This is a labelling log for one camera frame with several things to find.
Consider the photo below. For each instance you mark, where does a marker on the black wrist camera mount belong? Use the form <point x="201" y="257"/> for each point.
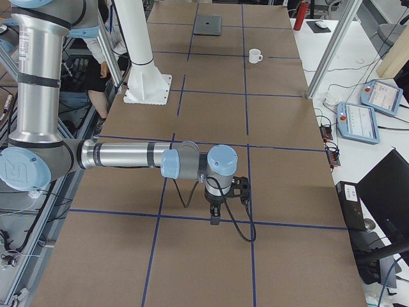
<point x="240" y="188"/>

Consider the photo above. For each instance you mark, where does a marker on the aluminium frame post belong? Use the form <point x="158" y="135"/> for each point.
<point x="333" y="45"/>

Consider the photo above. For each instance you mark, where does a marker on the black monitor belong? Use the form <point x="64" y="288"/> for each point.
<point x="384" y="191"/>

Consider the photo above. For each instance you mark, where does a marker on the wooden board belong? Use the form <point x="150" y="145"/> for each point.
<point x="396" y="57"/>

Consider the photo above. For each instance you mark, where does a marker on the black computer box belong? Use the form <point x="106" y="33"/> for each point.
<point x="363" y="238"/>

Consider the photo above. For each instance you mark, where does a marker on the white mug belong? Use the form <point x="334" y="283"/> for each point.
<point x="255" y="56"/>

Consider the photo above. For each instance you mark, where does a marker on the near teach pendant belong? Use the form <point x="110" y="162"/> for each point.
<point x="357" y="122"/>

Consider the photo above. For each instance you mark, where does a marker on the far orange black adapter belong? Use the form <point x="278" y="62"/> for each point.
<point x="325" y="128"/>

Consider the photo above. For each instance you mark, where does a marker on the teach pendant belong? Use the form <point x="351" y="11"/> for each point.
<point x="357" y="122"/>
<point x="383" y="97"/>

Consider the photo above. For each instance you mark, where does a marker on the brown paper table cover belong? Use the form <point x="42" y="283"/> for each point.
<point x="135" y="238"/>

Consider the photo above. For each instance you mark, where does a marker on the orange black adapter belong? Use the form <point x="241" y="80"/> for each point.
<point x="325" y="128"/>
<point x="332" y="152"/>

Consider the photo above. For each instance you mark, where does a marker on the far teach pendant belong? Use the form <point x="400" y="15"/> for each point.
<point x="383" y="97"/>

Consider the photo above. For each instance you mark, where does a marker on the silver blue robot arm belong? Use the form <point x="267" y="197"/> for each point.
<point x="37" y="154"/>

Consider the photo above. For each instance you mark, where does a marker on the grey closed laptop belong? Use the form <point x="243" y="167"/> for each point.
<point x="208" y="25"/>

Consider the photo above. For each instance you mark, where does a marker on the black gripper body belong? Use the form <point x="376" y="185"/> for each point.
<point x="213" y="199"/>

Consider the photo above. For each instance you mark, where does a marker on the black mouse pad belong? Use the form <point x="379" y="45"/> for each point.
<point x="316" y="29"/>

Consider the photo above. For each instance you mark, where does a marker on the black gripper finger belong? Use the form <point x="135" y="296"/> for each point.
<point x="217" y="214"/>
<point x="212" y="214"/>

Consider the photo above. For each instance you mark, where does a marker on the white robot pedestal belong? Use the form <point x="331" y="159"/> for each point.
<point x="146" y="85"/>

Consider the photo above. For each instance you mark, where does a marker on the red bottle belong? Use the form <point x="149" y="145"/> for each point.
<point x="301" y="13"/>

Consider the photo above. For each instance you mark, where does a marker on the seated person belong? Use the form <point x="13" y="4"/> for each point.
<point x="98" y="73"/>

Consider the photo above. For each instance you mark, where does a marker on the white computer mouse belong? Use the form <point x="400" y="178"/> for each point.
<point x="321" y="24"/>

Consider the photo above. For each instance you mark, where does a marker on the near orange black adapter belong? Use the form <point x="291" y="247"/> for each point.
<point x="332" y="152"/>

